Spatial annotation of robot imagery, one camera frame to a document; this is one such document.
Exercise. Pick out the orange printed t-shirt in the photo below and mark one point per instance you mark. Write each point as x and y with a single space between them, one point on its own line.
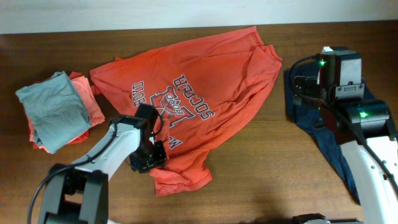
205 90

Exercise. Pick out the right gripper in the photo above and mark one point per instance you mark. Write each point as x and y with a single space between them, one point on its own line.
305 86

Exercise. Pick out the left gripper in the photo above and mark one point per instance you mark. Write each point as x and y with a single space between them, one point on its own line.
161 157

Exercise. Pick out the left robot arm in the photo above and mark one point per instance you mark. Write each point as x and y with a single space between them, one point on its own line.
78 193

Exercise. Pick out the folded pink shirt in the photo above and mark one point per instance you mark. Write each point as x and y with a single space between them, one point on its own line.
95 113

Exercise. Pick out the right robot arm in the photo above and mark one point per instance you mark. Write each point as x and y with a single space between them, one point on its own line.
327 97

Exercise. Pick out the navy blue garment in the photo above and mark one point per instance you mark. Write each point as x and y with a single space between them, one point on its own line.
309 120

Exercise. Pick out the folded grey shirt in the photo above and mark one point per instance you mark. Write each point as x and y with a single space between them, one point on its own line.
56 110

